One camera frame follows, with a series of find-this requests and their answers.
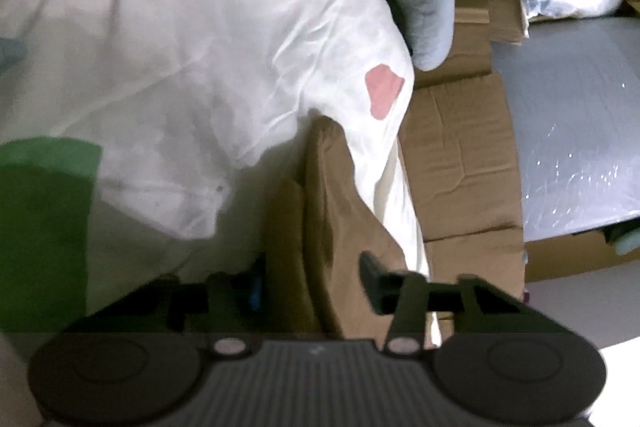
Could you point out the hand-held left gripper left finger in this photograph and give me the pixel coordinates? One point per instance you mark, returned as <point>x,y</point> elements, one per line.
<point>255,293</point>

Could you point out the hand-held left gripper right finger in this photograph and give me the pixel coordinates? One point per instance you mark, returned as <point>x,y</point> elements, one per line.
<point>372,282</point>

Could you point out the brown printed t-shirt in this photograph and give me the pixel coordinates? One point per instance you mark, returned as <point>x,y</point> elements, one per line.
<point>335,217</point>

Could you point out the brown cardboard sheet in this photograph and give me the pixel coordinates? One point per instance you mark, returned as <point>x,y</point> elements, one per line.
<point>460,147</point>

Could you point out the bear print bed sheet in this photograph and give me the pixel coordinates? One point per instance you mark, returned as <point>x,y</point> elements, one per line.
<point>200,57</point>

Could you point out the grey wrapped mattress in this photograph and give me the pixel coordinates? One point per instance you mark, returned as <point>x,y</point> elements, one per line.
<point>575,117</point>

